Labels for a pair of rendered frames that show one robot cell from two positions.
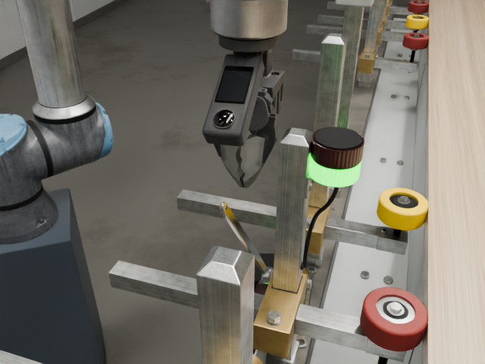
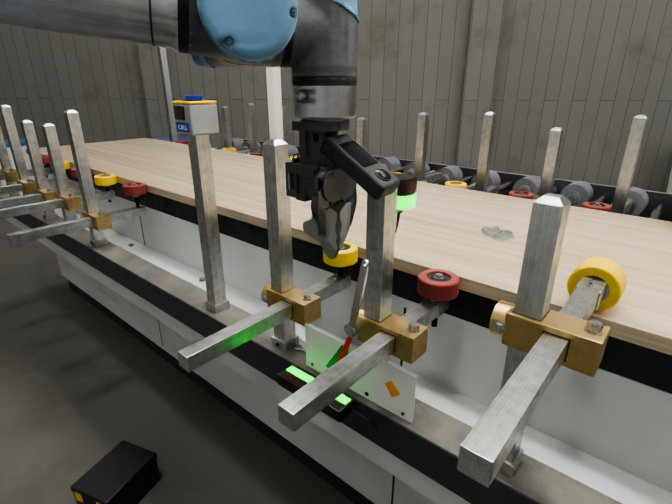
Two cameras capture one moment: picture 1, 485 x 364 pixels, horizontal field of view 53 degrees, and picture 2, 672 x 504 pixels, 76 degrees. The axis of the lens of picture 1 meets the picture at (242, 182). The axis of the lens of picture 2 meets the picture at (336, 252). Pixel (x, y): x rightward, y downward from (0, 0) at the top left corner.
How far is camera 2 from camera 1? 68 cm
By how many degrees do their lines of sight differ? 60
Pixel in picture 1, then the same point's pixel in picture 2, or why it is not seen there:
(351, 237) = (324, 293)
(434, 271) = (410, 260)
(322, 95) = (280, 189)
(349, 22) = (202, 149)
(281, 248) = (384, 281)
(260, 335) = (416, 345)
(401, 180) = not seen: hidden behind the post
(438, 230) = not seen: hidden behind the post
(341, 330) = (428, 312)
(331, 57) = (282, 156)
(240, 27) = (351, 108)
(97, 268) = not seen: outside the picture
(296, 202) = (391, 235)
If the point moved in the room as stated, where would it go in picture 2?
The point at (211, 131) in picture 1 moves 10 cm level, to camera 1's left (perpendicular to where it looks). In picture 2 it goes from (386, 184) to (362, 202)
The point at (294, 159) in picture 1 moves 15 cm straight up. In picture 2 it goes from (391, 199) to (396, 99)
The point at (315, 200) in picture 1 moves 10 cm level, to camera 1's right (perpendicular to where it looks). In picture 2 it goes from (287, 284) to (307, 267)
